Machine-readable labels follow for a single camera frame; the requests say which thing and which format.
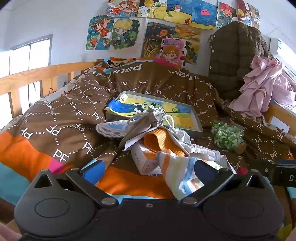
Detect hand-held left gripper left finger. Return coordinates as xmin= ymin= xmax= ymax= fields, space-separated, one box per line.
xmin=33 ymin=160 xmax=119 ymax=207

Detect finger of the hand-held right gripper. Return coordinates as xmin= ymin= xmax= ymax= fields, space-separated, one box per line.
xmin=276 ymin=159 xmax=296 ymax=167
xmin=248 ymin=160 xmax=275 ymax=186

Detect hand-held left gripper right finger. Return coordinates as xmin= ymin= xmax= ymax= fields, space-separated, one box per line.
xmin=180 ymin=160 xmax=266 ymax=207

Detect striped pastel sock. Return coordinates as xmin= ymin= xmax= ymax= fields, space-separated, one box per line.
xmin=156 ymin=150 xmax=205 ymax=201

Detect grey tray with cartoon picture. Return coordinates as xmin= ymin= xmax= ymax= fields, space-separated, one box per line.
xmin=105 ymin=91 xmax=204 ymax=139

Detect grey drawstring pouch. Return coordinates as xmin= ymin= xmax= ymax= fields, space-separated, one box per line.
xmin=118 ymin=105 xmax=175 ymax=151

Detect green white flower bag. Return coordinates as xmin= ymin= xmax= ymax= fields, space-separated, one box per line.
xmin=211 ymin=122 xmax=247 ymax=154

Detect white orange cardboard box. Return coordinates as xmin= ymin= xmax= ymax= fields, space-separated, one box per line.
xmin=131 ymin=141 xmax=163 ymax=176

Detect brown printed blanket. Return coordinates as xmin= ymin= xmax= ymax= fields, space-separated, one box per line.
xmin=0 ymin=58 xmax=296 ymax=202

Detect pink clothes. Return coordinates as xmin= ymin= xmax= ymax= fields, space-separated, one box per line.
xmin=228 ymin=55 xmax=296 ymax=117

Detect white air conditioner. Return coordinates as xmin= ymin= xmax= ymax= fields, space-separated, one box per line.
xmin=269 ymin=37 xmax=296 ymax=80

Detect olive quilted jacket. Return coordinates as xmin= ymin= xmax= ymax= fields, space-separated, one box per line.
xmin=208 ymin=21 xmax=275 ymax=101

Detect pink cartoon boy poster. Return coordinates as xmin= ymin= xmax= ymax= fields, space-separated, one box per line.
xmin=159 ymin=38 xmax=186 ymax=67

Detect window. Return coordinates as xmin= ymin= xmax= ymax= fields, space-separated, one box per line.
xmin=0 ymin=34 xmax=53 ymax=112

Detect orange brown landscape painting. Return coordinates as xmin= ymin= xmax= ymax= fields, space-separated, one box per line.
xmin=174 ymin=25 xmax=201 ymax=65

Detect blue orange-haired girl poster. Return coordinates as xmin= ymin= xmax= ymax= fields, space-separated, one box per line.
xmin=85 ymin=16 xmax=115 ymax=51

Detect dark swirly sky painting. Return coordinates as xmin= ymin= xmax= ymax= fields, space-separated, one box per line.
xmin=141 ymin=22 xmax=178 ymax=58

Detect blond character green poster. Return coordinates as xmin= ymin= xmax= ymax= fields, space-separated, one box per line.
xmin=109 ymin=17 xmax=146 ymax=54

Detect blue pink jellyfish painting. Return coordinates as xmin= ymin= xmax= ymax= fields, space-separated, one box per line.
xmin=190 ymin=0 xmax=219 ymax=30

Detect blue yellow fish painting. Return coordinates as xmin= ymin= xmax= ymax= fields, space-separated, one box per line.
xmin=164 ymin=0 xmax=193 ymax=22

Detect wooden bed side rail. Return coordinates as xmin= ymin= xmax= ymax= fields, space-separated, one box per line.
xmin=264 ymin=102 xmax=296 ymax=133

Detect wooden bed headboard rail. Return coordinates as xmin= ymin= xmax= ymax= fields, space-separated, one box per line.
xmin=0 ymin=61 xmax=95 ymax=116

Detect red yellow character wall poster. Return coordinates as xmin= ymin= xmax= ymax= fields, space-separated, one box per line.
xmin=236 ymin=0 xmax=260 ymax=29

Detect red-haired character wall poster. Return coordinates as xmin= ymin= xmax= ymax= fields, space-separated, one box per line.
xmin=216 ymin=1 xmax=237 ymax=28

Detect orange-haired girl wall poster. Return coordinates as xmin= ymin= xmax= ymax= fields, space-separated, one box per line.
xmin=106 ymin=0 xmax=140 ymax=18

